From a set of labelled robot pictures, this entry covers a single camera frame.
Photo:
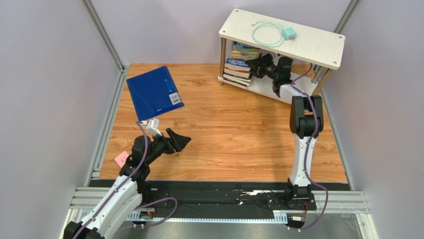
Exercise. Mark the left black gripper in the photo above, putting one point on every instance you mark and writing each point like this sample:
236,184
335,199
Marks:
175,143

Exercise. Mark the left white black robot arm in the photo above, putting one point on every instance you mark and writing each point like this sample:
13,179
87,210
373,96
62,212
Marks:
130,189

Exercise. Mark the white two-tier shelf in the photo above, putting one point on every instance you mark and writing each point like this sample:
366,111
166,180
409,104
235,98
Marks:
321,48

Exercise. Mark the orange 78-storey treehouse book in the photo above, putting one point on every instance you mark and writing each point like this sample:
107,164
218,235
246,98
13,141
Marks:
238,74

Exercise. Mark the pink cube power socket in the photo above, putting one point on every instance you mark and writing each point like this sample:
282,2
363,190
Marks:
120,160

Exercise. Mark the teal charger with cable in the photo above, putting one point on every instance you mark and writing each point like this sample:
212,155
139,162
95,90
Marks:
272,34

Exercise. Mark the blue treehouse book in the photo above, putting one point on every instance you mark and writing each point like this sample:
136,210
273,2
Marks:
239,54

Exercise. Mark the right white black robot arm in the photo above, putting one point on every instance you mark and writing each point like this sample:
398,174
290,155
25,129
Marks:
303,132

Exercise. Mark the blue file folder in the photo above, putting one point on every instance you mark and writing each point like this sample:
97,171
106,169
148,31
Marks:
154,93

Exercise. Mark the three days to see book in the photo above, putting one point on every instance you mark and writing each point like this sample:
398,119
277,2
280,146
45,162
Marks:
238,80

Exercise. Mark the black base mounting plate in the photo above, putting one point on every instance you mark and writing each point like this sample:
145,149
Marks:
223,200

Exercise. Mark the nineteen eighty-four book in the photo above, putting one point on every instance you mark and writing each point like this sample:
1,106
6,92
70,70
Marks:
231,82

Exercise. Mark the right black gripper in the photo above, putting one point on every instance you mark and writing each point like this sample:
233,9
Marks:
261,67

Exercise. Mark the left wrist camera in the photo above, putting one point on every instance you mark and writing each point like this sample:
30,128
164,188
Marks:
153,127

